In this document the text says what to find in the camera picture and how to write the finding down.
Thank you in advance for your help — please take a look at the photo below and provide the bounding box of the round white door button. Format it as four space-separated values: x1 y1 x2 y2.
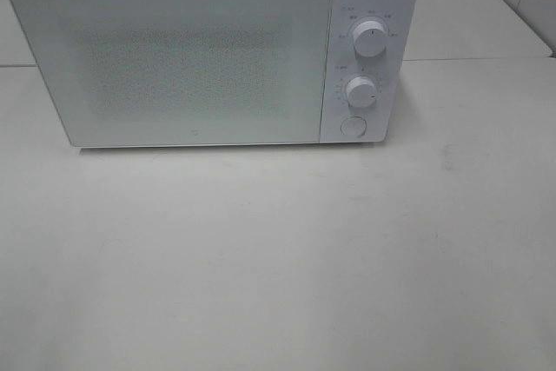
341 116 367 138

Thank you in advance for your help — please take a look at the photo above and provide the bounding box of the white timer knob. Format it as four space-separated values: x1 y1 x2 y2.
345 76 378 109

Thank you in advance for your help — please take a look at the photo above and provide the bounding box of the white microwave door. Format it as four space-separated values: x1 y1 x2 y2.
10 0 330 148

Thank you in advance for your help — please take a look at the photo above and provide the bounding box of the white upper power knob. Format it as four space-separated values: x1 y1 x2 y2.
351 17 388 58

